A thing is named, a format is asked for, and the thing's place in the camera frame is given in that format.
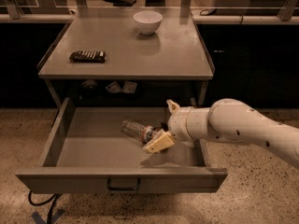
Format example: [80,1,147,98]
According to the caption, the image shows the blue floor tape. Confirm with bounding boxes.
[30,208,66,224]

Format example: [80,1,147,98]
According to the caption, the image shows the black drawer handle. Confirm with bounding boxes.
[107,178,141,191]

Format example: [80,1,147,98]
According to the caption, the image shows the clear plastic water bottle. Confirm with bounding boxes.
[121,119,156,144]

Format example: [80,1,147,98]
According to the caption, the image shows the white tag card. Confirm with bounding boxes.
[106,81,122,93]
[122,81,137,94]

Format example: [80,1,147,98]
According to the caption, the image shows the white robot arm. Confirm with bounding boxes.
[144,99,299,168]

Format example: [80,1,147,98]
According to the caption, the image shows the black floor cable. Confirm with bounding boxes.
[28,190,63,224]

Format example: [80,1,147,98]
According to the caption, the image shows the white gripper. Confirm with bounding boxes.
[143,99,193,154]

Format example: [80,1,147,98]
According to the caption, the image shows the white ceramic bowl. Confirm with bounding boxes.
[134,11,163,35]

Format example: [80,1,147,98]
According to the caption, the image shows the glass partition rail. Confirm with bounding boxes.
[0,0,299,26]

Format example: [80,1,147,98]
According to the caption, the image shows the black office chair seat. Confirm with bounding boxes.
[103,0,136,7]

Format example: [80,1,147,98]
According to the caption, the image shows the round dark knob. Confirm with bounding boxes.
[80,79,98,92]

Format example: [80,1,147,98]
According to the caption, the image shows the left white tag card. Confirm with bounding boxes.
[106,81,122,93]

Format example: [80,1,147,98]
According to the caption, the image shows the dark striped snack bar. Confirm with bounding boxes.
[69,50,106,63]

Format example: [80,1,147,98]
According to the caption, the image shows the right white tag card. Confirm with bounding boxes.
[122,81,137,94]

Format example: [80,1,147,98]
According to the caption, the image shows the grey open top drawer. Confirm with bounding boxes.
[16,98,227,194]

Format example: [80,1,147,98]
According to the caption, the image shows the grey counter cabinet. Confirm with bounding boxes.
[39,7,214,105]

